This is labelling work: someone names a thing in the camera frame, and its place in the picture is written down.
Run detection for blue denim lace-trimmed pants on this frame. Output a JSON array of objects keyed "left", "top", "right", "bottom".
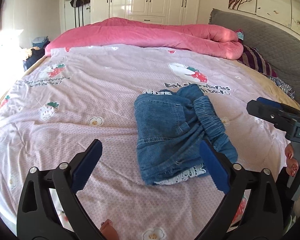
[{"left": 134, "top": 84, "right": 238, "bottom": 185}]

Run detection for right hand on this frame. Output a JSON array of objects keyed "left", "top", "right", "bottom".
[{"left": 285, "top": 143, "right": 299, "bottom": 177}]

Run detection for left hand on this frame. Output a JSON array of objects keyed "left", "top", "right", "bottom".
[{"left": 100, "top": 219, "right": 120, "bottom": 240}]

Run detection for grey padded headboard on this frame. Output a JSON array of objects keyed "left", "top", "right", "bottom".
[{"left": 209, "top": 9, "right": 300, "bottom": 104}]

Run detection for striped purple pillow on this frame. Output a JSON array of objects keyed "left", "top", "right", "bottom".
[{"left": 238, "top": 45, "right": 277, "bottom": 77}]

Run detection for pink strawberry print bedsheet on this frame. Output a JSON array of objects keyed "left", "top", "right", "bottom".
[{"left": 0, "top": 45, "right": 289, "bottom": 239}]

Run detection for pink folded quilt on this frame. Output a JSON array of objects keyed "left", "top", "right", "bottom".
[{"left": 45, "top": 17, "right": 243, "bottom": 60}]

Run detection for folded clothes pile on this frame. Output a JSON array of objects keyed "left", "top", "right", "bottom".
[{"left": 32, "top": 36, "right": 49, "bottom": 48}]

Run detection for white wardrobe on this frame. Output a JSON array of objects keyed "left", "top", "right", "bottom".
[{"left": 59, "top": 0, "right": 202, "bottom": 30}]

